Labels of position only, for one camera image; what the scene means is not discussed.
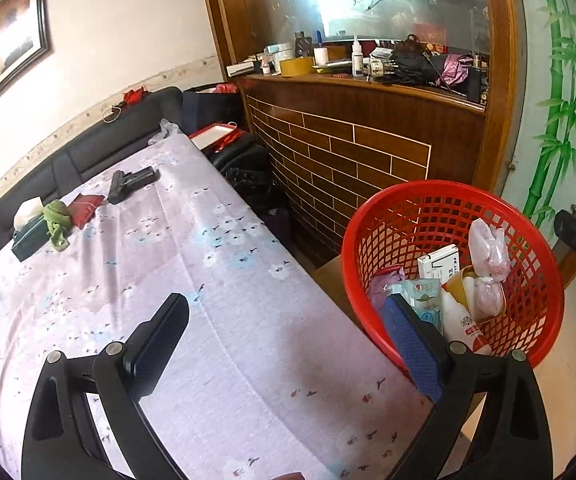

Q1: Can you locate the crumpled clear plastic film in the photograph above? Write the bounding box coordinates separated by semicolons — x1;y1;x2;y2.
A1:
148;119;183;145

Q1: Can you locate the black bag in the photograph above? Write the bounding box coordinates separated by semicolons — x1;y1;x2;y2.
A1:
213;132;291;216

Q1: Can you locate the knotted clear plastic bag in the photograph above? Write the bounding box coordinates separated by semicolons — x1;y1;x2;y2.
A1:
468;219;511;317

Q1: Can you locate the red flat packet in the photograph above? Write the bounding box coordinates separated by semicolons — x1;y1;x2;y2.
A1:
65;194;104;230

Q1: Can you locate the red gift box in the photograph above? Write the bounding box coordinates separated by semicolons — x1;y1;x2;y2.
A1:
188;122;243;153

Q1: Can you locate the green cloth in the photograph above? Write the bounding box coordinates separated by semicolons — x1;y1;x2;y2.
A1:
42;200;73;252

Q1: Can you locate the dark green tissue box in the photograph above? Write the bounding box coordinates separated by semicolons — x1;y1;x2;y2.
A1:
12;199;51;262

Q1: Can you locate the purple folded umbrella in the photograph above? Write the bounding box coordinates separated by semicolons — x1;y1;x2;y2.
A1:
430;52;474;88

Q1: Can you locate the dark navy bag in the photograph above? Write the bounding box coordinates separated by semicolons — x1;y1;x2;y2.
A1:
183;87;243;141

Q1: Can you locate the teal tissue pack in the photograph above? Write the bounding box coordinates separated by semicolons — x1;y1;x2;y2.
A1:
385;279;444;336

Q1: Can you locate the black folded umbrella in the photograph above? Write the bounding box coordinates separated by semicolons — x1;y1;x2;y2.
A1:
385;35;444;86

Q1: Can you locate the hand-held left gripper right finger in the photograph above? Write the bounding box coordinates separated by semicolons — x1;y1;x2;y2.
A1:
385;292;553;480

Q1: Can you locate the black rectangular device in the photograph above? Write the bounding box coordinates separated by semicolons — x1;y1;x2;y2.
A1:
467;67;489;106

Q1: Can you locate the wooden brick-pattern cabinet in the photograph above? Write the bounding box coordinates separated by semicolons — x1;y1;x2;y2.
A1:
198;0;526;271

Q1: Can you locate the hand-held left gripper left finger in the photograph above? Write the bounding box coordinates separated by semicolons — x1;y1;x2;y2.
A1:
20;292;190;480

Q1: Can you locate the bamboo print glass panel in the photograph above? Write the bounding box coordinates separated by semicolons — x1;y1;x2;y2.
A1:
498;0;576;281

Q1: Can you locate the red plastic basket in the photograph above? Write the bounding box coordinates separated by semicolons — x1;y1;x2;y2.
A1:
342;180;566;383

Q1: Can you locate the black sofa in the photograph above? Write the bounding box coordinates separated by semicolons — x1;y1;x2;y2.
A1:
0;86;183;241

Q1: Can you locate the purple wrapper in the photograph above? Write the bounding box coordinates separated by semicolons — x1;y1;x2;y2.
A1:
368;269;406;311

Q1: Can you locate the white cardboard box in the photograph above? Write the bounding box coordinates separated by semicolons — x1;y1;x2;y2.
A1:
417;245;461;283

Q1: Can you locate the white spray bottle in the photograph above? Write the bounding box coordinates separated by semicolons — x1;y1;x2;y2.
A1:
440;290;493;357

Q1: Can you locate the brown cardboard box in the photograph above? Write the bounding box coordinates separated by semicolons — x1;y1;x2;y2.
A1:
312;254;369;331

